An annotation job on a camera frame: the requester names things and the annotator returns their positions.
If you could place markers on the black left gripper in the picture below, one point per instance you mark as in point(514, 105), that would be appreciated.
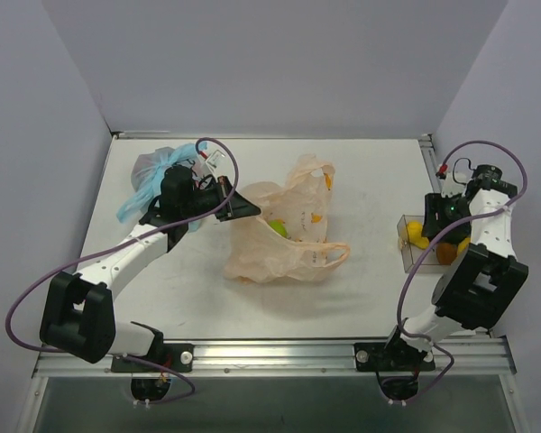
point(225, 198)

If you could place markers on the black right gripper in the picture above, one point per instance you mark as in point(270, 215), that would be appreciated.
point(434, 216)

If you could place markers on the yellow fake lemon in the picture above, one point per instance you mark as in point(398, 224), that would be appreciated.
point(415, 235)

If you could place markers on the brown fake fruit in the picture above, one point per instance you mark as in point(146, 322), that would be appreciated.
point(446, 253)

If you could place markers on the green fake apple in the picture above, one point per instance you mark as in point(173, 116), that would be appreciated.
point(278, 226)

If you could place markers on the translucent orange plastic bag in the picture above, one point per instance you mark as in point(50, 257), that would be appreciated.
point(258, 254)

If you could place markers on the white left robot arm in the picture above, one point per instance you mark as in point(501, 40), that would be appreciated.
point(79, 315)

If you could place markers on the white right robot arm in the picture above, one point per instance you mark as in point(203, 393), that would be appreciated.
point(485, 275)

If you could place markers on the blue tied plastic bag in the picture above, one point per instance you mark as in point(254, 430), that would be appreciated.
point(148, 172)

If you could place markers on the gold box knob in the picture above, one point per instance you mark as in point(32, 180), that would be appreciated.
point(403, 242)

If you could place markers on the clear acrylic box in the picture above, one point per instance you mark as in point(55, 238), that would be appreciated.
point(411, 254)

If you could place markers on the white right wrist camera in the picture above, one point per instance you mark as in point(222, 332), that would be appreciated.
point(453, 183)

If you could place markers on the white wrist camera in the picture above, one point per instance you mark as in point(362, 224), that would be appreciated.
point(212, 162)
point(453, 183)

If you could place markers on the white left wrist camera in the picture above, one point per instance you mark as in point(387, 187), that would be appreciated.
point(212, 162)

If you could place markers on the aluminium front rail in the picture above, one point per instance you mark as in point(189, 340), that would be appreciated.
point(474, 355)

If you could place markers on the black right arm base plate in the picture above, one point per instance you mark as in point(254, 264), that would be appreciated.
point(371, 357)

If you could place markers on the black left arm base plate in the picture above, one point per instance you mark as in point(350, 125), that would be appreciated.
point(175, 356)

